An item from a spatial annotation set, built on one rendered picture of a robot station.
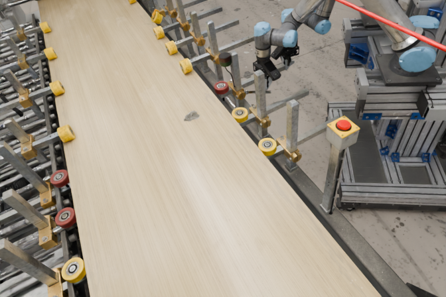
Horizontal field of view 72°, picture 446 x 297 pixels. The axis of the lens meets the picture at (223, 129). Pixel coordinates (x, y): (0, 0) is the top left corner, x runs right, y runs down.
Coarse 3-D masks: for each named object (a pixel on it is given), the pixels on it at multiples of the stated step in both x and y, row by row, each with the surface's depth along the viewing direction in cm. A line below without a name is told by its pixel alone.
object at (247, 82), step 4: (280, 64) 183; (280, 68) 182; (284, 68) 183; (252, 76) 179; (244, 80) 178; (248, 80) 177; (252, 80) 177; (244, 84) 176; (248, 84) 177; (228, 92) 174; (220, 96) 173; (224, 96) 174
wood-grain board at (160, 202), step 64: (64, 0) 294; (64, 64) 211; (128, 64) 200; (128, 128) 158; (192, 128) 151; (128, 192) 130; (192, 192) 126; (256, 192) 122; (128, 256) 111; (192, 256) 108; (256, 256) 105; (320, 256) 102
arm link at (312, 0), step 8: (304, 0) 134; (312, 0) 131; (320, 0) 130; (296, 8) 138; (304, 8) 135; (312, 8) 134; (288, 16) 143; (296, 16) 139; (304, 16) 138; (296, 24) 142
